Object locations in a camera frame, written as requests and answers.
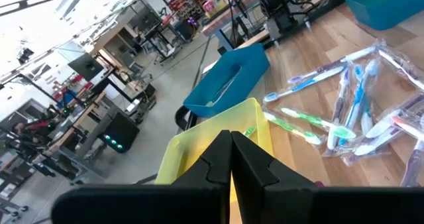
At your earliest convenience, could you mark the orange toothbrush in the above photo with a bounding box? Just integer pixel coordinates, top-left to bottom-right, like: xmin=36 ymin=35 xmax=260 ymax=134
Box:
xmin=390 ymin=115 xmax=424 ymax=139

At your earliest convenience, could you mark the black table clamp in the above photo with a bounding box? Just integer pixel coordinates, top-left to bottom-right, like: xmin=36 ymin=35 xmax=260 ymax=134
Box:
xmin=174 ymin=105 xmax=199 ymax=132

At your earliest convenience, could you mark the small teal plastic bin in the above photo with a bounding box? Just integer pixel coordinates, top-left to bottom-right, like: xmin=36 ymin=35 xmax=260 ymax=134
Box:
xmin=344 ymin=0 xmax=424 ymax=31

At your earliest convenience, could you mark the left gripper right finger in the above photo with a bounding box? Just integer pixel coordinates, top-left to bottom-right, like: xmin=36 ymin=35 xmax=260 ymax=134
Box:
xmin=231 ymin=131 xmax=424 ymax=224

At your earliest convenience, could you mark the green toothbrush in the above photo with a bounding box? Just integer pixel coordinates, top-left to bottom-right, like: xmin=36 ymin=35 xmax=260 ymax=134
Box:
xmin=263 ymin=111 xmax=325 ymax=146
xmin=280 ymin=106 xmax=358 ymax=140
xmin=243 ymin=125 xmax=258 ymax=138

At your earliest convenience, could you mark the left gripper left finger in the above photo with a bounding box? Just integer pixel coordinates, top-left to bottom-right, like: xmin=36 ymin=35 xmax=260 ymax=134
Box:
xmin=51 ymin=129 xmax=232 ymax=224

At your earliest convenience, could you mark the grey metal table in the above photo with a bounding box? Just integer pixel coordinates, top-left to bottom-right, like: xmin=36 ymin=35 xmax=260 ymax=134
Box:
xmin=201 ymin=0 xmax=269 ymax=54

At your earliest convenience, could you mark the yellow translucent plastic bin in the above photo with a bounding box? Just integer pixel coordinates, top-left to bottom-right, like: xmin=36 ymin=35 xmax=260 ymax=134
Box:
xmin=154 ymin=97 xmax=275 ymax=224

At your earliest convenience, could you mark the black wall monitor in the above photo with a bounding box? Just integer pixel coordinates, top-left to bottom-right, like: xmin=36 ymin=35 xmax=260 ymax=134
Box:
xmin=68 ymin=52 xmax=104 ymax=82

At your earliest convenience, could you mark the person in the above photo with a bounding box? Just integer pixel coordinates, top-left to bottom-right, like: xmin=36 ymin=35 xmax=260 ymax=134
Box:
xmin=11 ymin=119 xmax=51 ymax=144

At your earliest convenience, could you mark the black computer with green lights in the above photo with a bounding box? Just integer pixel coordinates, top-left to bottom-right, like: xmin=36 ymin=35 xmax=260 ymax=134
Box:
xmin=98 ymin=112 xmax=140 ymax=154

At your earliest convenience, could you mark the blue toothbrush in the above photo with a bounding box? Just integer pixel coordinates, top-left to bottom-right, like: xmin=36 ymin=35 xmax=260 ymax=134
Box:
xmin=207 ymin=73 xmax=240 ymax=105
xmin=359 ymin=109 xmax=375 ymax=137
xmin=344 ymin=59 xmax=379 ymax=133
xmin=263 ymin=66 xmax=348 ymax=103

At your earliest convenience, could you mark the blue plastic bin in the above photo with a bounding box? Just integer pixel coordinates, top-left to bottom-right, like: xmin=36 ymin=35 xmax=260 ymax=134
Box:
xmin=183 ymin=43 xmax=271 ymax=119

